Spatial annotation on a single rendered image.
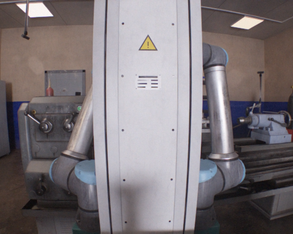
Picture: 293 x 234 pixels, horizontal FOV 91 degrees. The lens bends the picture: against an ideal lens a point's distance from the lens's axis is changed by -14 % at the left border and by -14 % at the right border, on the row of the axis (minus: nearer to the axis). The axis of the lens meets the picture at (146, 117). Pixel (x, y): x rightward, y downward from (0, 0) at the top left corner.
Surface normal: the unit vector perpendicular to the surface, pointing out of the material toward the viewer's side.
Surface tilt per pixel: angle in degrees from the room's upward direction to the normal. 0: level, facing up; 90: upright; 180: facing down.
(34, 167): 32
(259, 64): 90
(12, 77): 90
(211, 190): 90
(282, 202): 90
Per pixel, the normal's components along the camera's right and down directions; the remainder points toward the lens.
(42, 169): 0.07, -0.80
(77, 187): -0.53, 0.04
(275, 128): 0.11, -0.33
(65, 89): 0.13, 0.09
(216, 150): -0.78, 0.02
